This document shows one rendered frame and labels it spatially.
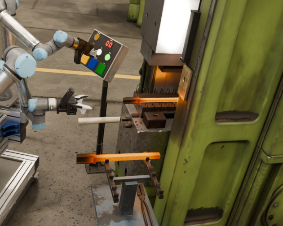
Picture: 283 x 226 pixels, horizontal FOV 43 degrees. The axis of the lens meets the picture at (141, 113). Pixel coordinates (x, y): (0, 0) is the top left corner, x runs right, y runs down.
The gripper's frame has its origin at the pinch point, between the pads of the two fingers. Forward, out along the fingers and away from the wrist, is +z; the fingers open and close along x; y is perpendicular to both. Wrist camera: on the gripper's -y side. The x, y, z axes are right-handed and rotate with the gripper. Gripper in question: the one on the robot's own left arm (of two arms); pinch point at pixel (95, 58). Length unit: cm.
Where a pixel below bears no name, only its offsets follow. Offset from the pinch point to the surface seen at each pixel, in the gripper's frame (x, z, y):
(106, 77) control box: -7.1, 12.0, -8.0
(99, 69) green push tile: 1.0, 9.5, -5.9
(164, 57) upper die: -57, -6, 22
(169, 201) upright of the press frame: -89, 28, -52
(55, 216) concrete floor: -22, 20, -115
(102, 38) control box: 14.1, 10.3, 13.8
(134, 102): -45.9, 4.7, -10.0
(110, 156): -77, -30, -35
